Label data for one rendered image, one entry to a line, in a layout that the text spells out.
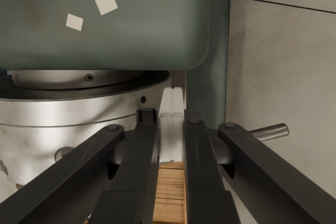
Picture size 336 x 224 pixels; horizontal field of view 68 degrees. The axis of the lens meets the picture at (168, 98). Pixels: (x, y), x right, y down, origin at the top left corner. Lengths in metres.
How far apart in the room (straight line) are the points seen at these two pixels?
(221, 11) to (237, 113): 0.80
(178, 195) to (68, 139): 0.49
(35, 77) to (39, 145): 0.09
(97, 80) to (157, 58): 0.13
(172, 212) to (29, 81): 0.57
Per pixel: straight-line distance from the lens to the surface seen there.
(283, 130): 0.24
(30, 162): 0.38
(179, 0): 0.24
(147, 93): 0.36
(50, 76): 0.37
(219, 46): 0.96
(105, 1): 0.26
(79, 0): 0.27
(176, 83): 0.65
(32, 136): 0.36
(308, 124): 1.72
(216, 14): 0.96
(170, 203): 0.79
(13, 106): 0.36
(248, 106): 1.59
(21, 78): 0.41
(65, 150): 0.35
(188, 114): 0.17
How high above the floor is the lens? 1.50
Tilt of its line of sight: 72 degrees down
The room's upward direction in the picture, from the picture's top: 152 degrees counter-clockwise
